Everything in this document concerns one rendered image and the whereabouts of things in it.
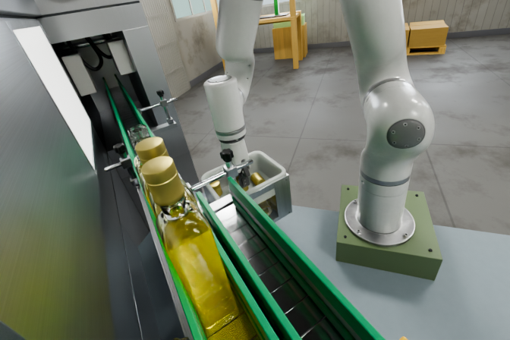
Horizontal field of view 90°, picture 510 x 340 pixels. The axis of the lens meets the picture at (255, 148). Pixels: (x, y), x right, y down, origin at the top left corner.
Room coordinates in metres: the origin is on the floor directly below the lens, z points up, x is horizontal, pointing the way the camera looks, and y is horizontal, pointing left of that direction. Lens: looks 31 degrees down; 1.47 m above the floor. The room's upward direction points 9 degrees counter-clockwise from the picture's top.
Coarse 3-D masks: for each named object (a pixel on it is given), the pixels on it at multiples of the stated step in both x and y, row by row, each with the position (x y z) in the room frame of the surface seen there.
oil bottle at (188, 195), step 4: (184, 184) 0.29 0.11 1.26; (184, 188) 0.28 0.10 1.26; (188, 188) 0.28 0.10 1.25; (188, 192) 0.28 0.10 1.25; (152, 196) 0.27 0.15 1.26; (184, 196) 0.27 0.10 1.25; (188, 196) 0.27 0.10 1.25; (192, 196) 0.28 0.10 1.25; (152, 200) 0.27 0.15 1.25; (192, 200) 0.27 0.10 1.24; (196, 200) 0.28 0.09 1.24; (152, 204) 0.27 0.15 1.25; (156, 208) 0.26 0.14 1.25; (160, 208) 0.25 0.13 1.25; (156, 212) 0.25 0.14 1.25; (156, 216) 0.25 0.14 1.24
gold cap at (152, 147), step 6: (150, 138) 0.30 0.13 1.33; (156, 138) 0.29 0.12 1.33; (138, 144) 0.28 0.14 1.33; (144, 144) 0.28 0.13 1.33; (150, 144) 0.28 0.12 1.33; (156, 144) 0.28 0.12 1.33; (162, 144) 0.28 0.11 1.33; (138, 150) 0.27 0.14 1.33; (144, 150) 0.27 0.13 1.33; (150, 150) 0.27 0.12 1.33; (156, 150) 0.27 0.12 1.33; (162, 150) 0.28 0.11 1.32; (138, 156) 0.27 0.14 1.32; (144, 156) 0.27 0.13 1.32; (150, 156) 0.27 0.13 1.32; (156, 156) 0.27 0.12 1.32; (168, 156) 0.29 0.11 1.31; (144, 162) 0.27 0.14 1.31
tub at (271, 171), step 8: (256, 152) 0.73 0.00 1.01; (256, 160) 0.73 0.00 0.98; (264, 160) 0.70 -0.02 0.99; (272, 160) 0.67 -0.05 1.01; (216, 168) 0.67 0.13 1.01; (248, 168) 0.71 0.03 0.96; (256, 168) 0.72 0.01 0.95; (264, 168) 0.70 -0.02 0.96; (272, 168) 0.66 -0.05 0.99; (280, 168) 0.62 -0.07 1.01; (208, 176) 0.65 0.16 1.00; (248, 176) 0.70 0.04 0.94; (264, 176) 0.69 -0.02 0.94; (272, 176) 0.66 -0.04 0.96; (280, 176) 0.58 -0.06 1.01; (208, 184) 0.60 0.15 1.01; (224, 184) 0.67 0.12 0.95; (264, 184) 0.56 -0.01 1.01; (224, 192) 0.64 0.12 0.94; (248, 192) 0.54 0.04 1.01
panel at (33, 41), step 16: (16, 32) 0.56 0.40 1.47; (32, 32) 0.71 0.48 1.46; (32, 48) 0.61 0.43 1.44; (48, 48) 0.82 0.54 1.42; (48, 64) 0.69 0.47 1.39; (48, 80) 0.59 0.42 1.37; (64, 80) 0.79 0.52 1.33; (64, 96) 0.66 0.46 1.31; (64, 112) 0.57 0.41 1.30; (80, 112) 0.78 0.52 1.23; (80, 128) 0.65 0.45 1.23; (80, 144) 0.55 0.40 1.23
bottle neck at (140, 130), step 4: (140, 124) 0.40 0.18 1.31; (144, 124) 0.39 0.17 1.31; (132, 128) 0.39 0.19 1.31; (136, 128) 0.39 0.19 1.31; (140, 128) 0.40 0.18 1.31; (144, 128) 0.38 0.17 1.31; (128, 132) 0.38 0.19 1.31; (132, 132) 0.37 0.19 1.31; (136, 132) 0.37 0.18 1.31; (140, 132) 0.37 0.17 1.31; (144, 132) 0.38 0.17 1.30; (148, 132) 0.39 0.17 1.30; (132, 136) 0.37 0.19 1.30; (136, 136) 0.37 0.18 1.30; (140, 136) 0.37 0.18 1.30; (144, 136) 0.38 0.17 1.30; (148, 136) 0.38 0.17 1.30; (132, 140) 0.38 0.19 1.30
